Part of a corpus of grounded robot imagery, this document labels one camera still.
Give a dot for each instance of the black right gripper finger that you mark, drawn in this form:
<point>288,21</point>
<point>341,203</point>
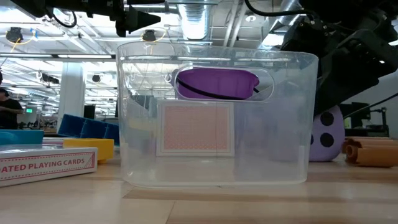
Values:
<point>339,87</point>

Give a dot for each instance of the brown toy block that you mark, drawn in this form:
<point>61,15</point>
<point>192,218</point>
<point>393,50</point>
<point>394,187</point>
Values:
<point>373,155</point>

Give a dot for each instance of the blue plastic tray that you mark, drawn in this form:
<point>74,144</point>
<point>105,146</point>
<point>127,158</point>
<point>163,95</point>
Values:
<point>84,127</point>

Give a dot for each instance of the yellow toy block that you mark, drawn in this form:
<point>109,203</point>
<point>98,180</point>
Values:
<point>87,147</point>

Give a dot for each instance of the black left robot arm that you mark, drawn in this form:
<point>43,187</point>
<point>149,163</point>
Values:
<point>77,4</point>

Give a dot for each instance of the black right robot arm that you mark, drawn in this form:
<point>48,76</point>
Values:
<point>357,6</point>

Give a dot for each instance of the black ceiling device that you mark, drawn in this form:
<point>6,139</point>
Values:
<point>149,36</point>
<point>14,34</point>
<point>96,78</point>

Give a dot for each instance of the black desk with monitors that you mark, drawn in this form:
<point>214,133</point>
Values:
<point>363,118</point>

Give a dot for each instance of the white building column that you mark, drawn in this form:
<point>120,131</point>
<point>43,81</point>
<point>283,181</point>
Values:
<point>71,93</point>

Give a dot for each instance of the purple plastic bucket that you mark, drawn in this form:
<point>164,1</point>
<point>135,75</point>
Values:
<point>217,82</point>

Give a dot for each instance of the black cabinet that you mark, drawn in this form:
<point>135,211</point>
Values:
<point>89,112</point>

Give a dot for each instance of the green exit sign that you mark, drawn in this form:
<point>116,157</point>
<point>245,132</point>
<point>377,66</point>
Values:
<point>29,110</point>

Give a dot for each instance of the person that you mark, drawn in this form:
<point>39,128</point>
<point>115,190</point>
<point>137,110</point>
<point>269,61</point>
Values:
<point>9,115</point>

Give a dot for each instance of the frosted clear plastic bin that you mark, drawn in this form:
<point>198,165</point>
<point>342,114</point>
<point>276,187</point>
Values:
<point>146,169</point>

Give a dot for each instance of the blue rounded toy block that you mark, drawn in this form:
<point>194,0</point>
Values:
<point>18,137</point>

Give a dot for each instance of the silver round ventilation duct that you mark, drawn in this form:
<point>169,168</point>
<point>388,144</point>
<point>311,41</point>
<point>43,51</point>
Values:
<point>194,21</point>

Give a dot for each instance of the silver slanted ventilation duct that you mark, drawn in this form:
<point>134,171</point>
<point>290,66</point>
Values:
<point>286,18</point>

